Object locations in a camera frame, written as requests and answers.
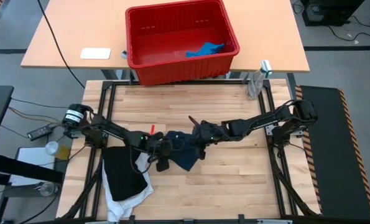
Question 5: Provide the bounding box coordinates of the clear bottle amber liquid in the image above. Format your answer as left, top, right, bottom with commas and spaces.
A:
44, 140, 71, 161

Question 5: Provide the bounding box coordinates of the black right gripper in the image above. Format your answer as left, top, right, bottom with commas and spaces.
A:
192, 121, 226, 161

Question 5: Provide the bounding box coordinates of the clear spray bottle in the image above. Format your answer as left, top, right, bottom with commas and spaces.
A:
246, 59, 273, 101

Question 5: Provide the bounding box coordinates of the black power adapter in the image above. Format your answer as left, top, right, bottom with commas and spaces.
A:
26, 123, 55, 141

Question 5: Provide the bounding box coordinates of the black garment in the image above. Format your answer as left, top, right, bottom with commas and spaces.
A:
102, 146, 149, 202

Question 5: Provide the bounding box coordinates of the white flat box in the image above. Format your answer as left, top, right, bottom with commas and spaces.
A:
9, 146, 55, 187

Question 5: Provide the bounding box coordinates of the clear glass jar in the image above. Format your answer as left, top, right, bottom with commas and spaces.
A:
37, 182, 60, 197

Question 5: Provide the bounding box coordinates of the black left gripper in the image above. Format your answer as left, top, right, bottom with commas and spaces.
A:
146, 139, 173, 173

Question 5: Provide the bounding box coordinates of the black power cable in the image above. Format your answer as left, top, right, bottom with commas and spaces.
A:
326, 14, 370, 42

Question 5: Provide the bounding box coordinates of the thin black cable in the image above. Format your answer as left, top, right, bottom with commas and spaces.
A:
10, 98, 81, 110

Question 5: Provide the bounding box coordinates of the bright blue garment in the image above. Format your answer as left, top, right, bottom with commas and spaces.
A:
185, 42, 226, 58

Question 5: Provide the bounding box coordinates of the long black cable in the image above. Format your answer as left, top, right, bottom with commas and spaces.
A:
36, 0, 86, 90

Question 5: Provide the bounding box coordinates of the black computer case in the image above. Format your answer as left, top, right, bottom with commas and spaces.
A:
301, 0, 366, 27

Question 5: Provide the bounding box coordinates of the red plastic laundry bin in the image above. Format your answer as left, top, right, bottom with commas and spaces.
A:
124, 0, 241, 86

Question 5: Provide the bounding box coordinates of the light wooden desk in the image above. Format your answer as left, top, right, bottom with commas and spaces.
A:
20, 0, 310, 73

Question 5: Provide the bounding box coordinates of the black aluminium table frame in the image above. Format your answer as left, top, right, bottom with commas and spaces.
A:
58, 78, 321, 224

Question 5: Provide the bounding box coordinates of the dark navy garment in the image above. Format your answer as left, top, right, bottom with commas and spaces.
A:
164, 130, 205, 172

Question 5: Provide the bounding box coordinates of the left arm cable loop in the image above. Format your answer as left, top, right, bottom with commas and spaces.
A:
127, 146, 185, 175

